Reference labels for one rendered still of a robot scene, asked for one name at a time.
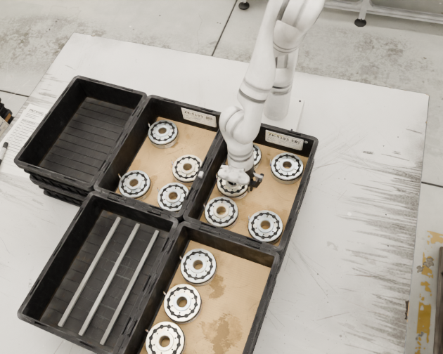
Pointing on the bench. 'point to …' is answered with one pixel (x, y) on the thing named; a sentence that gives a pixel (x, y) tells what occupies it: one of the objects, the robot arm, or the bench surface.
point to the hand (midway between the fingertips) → (242, 185)
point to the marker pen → (0, 157)
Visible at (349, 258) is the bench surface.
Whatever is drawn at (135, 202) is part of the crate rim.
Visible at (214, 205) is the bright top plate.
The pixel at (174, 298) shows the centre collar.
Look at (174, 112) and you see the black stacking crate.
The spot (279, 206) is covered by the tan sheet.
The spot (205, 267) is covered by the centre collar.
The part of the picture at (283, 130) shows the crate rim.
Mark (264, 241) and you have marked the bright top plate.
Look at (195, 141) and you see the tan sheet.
